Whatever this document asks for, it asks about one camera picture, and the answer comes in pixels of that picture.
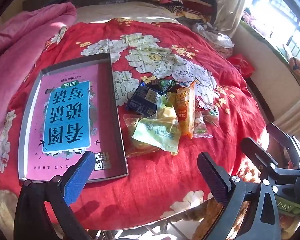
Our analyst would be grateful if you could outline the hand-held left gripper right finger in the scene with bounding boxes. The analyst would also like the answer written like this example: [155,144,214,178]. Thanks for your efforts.
[197,152,282,240]

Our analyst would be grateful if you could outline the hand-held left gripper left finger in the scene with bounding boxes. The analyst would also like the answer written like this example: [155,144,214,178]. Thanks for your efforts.
[14,151,100,240]

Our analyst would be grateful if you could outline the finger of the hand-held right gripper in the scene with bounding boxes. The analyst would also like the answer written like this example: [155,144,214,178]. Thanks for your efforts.
[240,137,300,193]
[266,122,300,168]

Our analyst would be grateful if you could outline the clear cookie packet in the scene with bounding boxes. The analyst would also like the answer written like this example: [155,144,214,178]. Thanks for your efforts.
[192,105,219,138]

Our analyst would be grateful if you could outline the orange yellow snack packet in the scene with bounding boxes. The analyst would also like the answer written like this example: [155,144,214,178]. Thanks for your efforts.
[174,81,196,139]

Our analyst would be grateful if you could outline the pale green snack packet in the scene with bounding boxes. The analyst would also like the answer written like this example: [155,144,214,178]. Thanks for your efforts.
[132,96,179,155]

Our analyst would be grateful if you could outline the red snack packet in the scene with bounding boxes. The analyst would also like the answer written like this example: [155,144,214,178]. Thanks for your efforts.
[194,96,215,110]

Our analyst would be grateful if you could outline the grey shallow box tray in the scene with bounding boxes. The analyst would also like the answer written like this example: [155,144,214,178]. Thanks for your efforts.
[18,53,129,182]

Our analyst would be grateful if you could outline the blue snack packet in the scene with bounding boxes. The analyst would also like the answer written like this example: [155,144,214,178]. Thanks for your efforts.
[126,81,165,115]

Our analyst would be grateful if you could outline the dark green snack packet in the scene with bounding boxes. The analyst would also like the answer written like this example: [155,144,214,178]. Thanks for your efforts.
[155,79,178,93]

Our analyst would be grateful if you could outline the red floral blanket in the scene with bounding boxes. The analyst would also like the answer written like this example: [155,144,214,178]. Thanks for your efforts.
[0,17,273,230]

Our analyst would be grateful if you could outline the pink and blue book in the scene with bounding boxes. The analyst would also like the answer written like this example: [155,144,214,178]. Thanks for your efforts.
[27,64,120,178]

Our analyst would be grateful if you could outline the red plastic bag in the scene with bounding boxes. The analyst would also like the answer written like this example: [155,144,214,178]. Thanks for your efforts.
[226,56,255,78]

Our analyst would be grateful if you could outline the green windowsill cover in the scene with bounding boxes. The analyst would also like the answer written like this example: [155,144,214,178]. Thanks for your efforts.
[240,20,300,93]

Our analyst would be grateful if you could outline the white cloth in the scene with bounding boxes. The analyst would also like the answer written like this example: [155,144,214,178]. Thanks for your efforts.
[191,22,234,49]

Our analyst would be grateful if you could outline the clothes on windowsill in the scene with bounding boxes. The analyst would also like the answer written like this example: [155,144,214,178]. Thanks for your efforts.
[242,7,259,28]

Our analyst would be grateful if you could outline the window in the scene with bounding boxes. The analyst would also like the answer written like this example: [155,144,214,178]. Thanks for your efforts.
[245,0,300,63]

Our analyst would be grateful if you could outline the cream curtain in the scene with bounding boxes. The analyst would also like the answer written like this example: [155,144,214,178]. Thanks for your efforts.
[214,0,249,37]

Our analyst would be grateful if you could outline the pink quilt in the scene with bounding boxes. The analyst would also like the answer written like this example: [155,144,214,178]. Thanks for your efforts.
[0,2,77,155]

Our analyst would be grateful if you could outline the stack of folded clothes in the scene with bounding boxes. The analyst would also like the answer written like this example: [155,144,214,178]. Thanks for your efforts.
[149,0,218,23]

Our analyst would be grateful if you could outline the beige bedsheet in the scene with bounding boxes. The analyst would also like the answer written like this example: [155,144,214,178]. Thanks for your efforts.
[75,1,180,27]

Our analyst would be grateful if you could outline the grey headboard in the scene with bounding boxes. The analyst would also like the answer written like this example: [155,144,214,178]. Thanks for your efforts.
[22,0,150,12]

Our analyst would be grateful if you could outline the dark bed frame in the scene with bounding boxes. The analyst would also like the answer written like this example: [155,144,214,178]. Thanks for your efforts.
[245,76,275,123]

